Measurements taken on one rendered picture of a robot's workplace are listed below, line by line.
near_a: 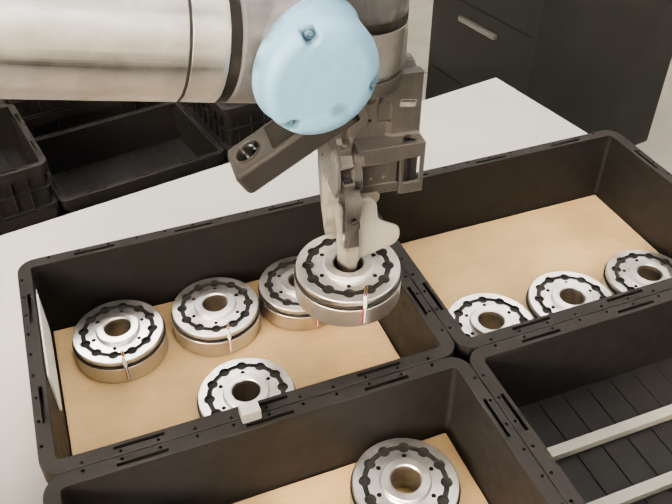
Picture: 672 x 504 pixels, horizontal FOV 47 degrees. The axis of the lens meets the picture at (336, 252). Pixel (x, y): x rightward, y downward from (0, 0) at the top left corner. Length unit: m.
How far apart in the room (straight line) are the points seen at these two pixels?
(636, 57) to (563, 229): 1.47
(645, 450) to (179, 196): 0.87
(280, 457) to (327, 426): 0.05
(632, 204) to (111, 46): 0.85
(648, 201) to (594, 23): 1.25
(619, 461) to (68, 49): 0.66
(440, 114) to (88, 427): 1.00
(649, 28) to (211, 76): 2.15
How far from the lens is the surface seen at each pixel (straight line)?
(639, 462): 0.87
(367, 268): 0.74
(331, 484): 0.80
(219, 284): 0.96
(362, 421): 0.77
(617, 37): 2.43
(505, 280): 1.02
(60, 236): 1.35
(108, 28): 0.42
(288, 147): 0.67
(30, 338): 0.84
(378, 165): 0.70
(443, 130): 1.56
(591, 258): 1.08
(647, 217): 1.13
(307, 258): 0.76
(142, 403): 0.88
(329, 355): 0.90
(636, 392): 0.93
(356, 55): 0.44
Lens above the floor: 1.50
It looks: 40 degrees down
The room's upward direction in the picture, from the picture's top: straight up
